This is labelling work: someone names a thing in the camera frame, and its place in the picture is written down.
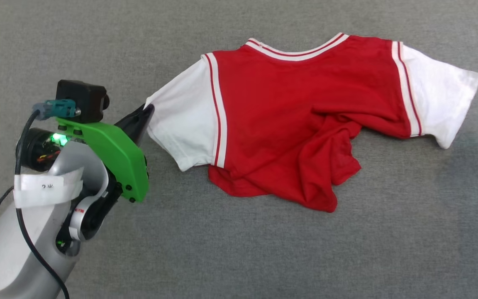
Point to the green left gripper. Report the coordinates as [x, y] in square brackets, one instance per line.
[114, 153]

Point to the red and white jersey shirt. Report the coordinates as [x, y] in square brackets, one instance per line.
[284, 116]

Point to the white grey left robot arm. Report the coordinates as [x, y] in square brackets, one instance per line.
[10, 249]

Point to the white paper label tape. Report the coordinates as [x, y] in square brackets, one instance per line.
[44, 187]

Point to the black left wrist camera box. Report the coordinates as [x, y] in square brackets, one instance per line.
[82, 99]

